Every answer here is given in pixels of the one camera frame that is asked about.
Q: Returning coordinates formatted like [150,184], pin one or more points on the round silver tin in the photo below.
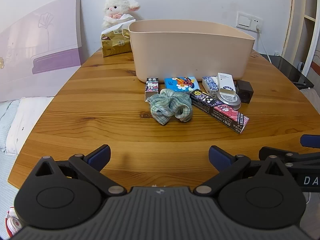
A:
[236,104]

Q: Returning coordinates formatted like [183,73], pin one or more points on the light blue checked bedsheet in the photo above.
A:
[5,125]

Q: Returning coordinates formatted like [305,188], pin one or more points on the blue white floral tissue pack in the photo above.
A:
[208,83]

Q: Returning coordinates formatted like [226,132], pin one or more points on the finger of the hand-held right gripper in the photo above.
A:
[300,158]
[311,140]

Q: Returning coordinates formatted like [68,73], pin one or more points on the white wall socket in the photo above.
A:
[256,21]

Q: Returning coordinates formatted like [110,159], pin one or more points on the gold tissue pack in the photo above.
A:
[115,42]

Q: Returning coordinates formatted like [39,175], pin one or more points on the red and white headphones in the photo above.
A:
[13,223]

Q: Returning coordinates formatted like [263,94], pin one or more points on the black cube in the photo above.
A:
[243,92]

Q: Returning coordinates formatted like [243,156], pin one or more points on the white rectangular box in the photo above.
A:
[226,85]

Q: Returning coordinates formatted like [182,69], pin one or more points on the green checked scrunchie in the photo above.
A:
[170,105]

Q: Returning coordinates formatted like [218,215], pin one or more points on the purple bed headboard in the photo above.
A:
[37,55]

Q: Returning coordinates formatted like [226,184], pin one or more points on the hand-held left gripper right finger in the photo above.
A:
[220,156]

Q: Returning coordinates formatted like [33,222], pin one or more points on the white pillow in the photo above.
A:
[25,120]

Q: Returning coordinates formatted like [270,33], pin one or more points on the white plush sheep toy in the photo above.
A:
[117,7]

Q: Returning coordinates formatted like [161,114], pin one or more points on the long black pink box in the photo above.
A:
[220,111]

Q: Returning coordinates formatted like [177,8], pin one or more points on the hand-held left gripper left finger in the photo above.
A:
[100,156]

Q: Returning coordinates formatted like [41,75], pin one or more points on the beige plastic storage bin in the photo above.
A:
[187,50]

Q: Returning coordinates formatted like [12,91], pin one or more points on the white shelf unit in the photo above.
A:
[309,17]

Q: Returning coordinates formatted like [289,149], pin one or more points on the blue cartoon tissue pack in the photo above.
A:
[182,83]

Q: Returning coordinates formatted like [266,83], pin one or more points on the small cat print box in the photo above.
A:
[152,87]

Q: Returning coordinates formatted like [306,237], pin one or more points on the white wall switch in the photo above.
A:
[243,20]

